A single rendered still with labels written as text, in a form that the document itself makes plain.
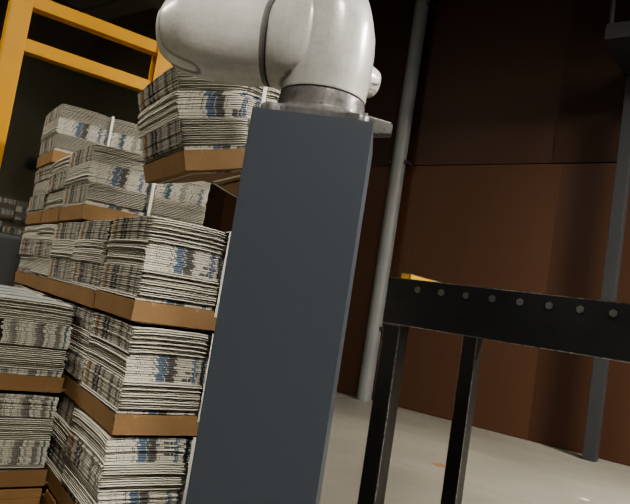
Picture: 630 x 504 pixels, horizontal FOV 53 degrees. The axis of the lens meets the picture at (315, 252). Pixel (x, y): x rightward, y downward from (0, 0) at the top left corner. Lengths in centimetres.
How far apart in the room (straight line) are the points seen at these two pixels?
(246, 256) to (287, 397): 23
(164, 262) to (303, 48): 54
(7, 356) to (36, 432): 21
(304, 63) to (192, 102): 37
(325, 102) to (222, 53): 21
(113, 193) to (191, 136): 60
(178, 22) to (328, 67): 28
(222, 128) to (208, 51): 28
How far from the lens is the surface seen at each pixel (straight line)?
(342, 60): 110
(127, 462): 141
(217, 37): 115
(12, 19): 314
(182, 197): 200
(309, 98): 107
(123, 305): 140
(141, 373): 137
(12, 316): 170
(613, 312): 144
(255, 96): 146
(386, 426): 164
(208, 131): 139
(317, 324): 99
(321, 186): 101
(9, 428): 175
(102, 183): 192
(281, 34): 112
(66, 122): 253
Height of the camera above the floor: 69
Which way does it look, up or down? 5 degrees up
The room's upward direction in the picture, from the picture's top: 9 degrees clockwise
